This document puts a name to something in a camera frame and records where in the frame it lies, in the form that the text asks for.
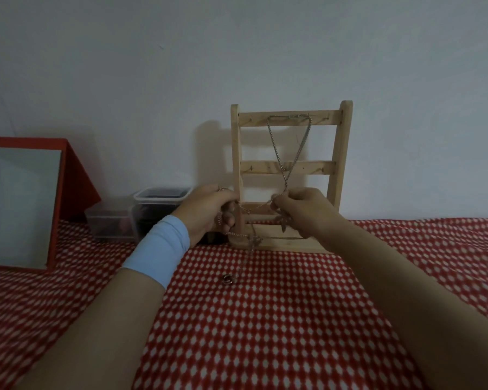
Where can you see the person's left hand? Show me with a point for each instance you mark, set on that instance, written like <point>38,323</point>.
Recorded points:
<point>203,213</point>

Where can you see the person's right hand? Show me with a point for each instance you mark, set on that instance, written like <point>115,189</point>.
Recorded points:
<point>309,211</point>

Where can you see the person's right thumb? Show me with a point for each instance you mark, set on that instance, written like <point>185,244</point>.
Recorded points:
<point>282,203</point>

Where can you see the person's left thumb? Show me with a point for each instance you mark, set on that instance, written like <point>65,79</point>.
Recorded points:
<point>227,194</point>

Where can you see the person's right forearm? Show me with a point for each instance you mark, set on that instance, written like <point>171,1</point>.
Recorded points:
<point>406,308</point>

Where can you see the person's left forearm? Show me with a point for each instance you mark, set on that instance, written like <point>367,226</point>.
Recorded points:
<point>105,333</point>

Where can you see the wooden jewelry rack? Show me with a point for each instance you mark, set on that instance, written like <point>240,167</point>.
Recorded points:
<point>288,174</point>

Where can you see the clear plastic container with lid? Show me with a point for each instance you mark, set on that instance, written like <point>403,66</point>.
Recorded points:
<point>158,209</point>

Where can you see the light blue wristband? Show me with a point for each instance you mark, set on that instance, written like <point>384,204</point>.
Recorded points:
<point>159,249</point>

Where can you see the red white checkered tablecloth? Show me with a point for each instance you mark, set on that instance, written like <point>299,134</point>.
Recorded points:
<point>268,312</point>

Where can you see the small clear plastic container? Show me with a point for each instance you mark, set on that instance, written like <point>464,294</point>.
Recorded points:
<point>109,223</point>

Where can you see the red framed mirror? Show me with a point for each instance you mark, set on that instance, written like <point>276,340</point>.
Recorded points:
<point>26,203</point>

